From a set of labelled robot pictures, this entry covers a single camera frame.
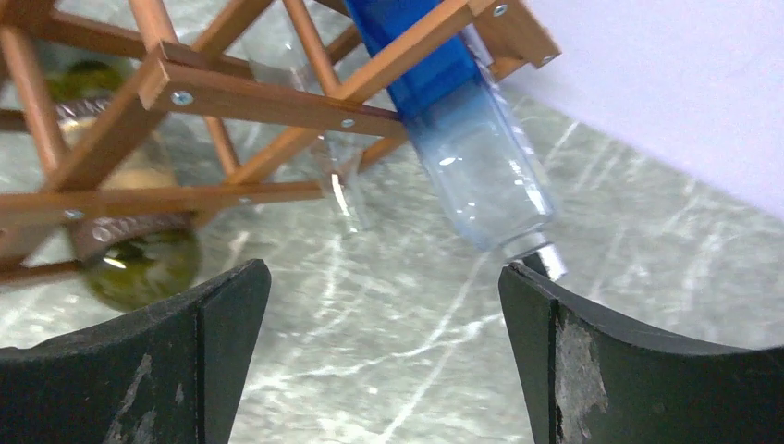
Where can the blue clear plastic bottle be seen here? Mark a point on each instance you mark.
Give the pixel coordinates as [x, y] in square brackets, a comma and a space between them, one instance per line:
[479, 160]

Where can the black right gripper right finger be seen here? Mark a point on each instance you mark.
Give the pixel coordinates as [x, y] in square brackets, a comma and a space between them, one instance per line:
[590, 374]

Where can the green bottle silver cap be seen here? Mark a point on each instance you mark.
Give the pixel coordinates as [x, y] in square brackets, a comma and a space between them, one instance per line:
[127, 262]

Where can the brown wooden wine rack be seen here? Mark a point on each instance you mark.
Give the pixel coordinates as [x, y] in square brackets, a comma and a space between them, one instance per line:
[255, 126]

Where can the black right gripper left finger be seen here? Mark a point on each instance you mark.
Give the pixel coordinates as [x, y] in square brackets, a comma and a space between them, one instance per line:
[170, 372]

